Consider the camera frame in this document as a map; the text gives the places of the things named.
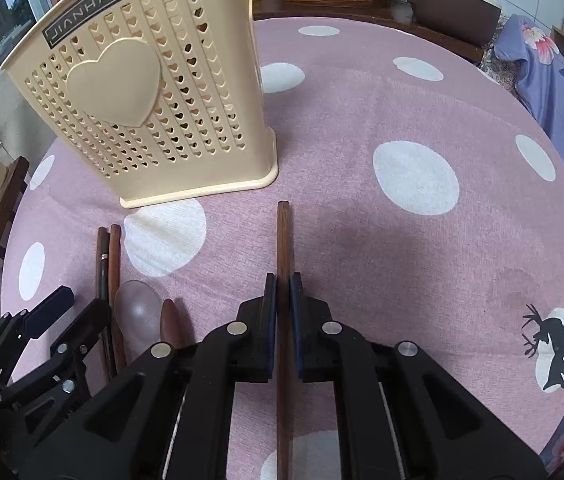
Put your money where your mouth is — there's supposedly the steel spoon brown handle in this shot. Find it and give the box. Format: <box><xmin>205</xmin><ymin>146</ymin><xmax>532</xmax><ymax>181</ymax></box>
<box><xmin>160</xmin><ymin>298</ymin><xmax>186</xmax><ymax>349</ymax></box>

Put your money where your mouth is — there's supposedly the translucent plastic spoon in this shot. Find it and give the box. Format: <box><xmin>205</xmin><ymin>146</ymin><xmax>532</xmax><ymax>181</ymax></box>
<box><xmin>114</xmin><ymin>280</ymin><xmax>163</xmax><ymax>356</ymax></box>

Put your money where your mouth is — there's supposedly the brown wooden chopstick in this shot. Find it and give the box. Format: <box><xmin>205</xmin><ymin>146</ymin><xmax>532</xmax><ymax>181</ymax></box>
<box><xmin>108</xmin><ymin>224</ymin><xmax>126</xmax><ymax>372</ymax></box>
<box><xmin>276</xmin><ymin>200</ymin><xmax>293</xmax><ymax>480</ymax></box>

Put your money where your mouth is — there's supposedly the dark wooden chopstick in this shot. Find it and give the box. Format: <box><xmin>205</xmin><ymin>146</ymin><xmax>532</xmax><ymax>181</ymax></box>
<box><xmin>95</xmin><ymin>226</ymin><xmax>117</xmax><ymax>382</ymax></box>

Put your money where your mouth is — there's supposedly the dark wooden stool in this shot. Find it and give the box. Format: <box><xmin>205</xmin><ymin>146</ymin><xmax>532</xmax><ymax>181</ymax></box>
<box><xmin>0</xmin><ymin>156</ymin><xmax>30</xmax><ymax>259</ymax></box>

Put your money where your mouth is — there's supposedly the pink polka dot tablecloth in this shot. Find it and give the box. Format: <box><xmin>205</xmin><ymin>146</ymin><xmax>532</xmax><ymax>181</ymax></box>
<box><xmin>1</xmin><ymin>18</ymin><xmax>564</xmax><ymax>469</ymax></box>

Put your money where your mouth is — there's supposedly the beige plastic utensil holder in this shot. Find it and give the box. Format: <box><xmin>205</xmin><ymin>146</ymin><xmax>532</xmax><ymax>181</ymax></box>
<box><xmin>3</xmin><ymin>0</ymin><xmax>279</xmax><ymax>208</ymax></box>

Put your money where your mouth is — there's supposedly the dark wooden counter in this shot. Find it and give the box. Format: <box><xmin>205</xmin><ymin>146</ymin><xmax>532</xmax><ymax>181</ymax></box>
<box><xmin>254</xmin><ymin>0</ymin><xmax>484</xmax><ymax>65</ymax></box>

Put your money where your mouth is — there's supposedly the brown white rice cooker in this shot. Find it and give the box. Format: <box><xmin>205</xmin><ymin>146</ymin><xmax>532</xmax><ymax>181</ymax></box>
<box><xmin>408</xmin><ymin>0</ymin><xmax>501</xmax><ymax>47</ymax></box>

